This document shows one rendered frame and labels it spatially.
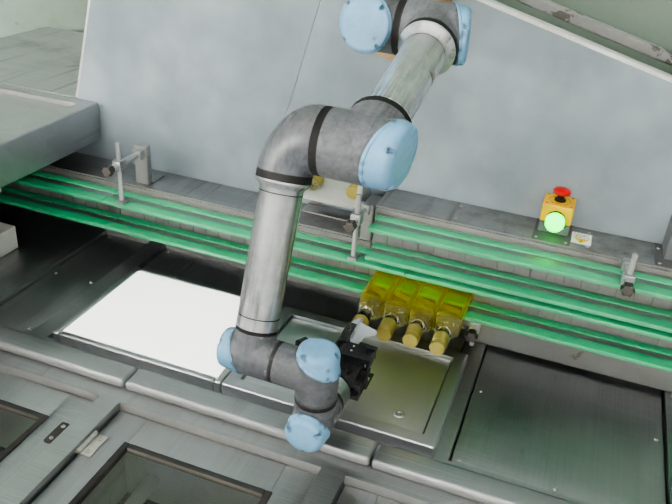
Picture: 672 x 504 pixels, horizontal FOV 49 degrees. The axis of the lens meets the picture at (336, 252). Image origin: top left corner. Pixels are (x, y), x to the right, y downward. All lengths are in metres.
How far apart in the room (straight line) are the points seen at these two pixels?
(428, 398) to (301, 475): 0.33
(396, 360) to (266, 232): 0.60
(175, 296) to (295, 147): 0.81
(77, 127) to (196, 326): 0.68
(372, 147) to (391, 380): 0.67
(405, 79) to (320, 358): 0.50
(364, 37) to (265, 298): 0.58
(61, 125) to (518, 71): 1.17
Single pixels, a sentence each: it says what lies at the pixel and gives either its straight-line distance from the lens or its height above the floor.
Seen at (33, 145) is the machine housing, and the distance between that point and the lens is 2.03.
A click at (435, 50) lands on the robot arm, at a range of 1.43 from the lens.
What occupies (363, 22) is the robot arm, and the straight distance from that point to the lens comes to 1.53.
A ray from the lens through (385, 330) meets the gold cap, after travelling 1.57.
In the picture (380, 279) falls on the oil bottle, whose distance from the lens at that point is 1.72.
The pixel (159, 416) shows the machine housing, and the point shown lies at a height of 1.43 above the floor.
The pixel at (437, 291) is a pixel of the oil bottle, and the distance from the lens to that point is 1.70.
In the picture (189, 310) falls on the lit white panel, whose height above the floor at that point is 1.10.
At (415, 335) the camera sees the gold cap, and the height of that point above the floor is 1.16.
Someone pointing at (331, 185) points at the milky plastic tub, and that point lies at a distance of 1.91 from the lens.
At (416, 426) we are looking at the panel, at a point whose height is 1.27.
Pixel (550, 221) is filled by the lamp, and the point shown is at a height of 0.85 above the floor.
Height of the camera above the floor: 2.43
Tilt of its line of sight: 57 degrees down
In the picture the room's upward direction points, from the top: 141 degrees counter-clockwise
